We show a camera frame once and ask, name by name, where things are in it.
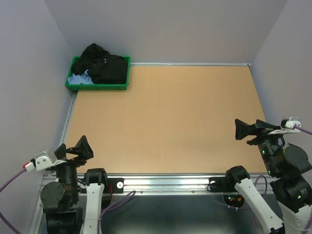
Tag green plastic bin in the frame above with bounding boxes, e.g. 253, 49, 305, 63
65, 56, 131, 91

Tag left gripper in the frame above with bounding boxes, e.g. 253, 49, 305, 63
54, 132, 94, 200

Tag light blue shirt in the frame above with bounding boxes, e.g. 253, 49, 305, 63
67, 69, 94, 85

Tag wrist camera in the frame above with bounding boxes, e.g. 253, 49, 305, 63
269, 117, 301, 135
23, 150, 65, 172

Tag aluminium mounting rail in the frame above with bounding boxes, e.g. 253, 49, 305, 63
26, 174, 276, 234

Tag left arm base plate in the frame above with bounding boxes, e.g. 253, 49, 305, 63
78, 177, 124, 195

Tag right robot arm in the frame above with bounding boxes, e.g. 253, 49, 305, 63
224, 117, 312, 234

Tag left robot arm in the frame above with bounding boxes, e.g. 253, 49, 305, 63
40, 135, 109, 234

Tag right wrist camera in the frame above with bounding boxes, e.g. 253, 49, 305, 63
269, 117, 301, 135

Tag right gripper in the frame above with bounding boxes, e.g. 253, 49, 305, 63
235, 116, 285, 175

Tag black long sleeve shirt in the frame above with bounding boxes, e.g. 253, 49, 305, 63
71, 43, 127, 84

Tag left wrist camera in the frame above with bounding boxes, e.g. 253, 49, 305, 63
23, 150, 65, 172

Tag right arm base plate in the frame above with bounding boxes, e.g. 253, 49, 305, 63
207, 176, 237, 193

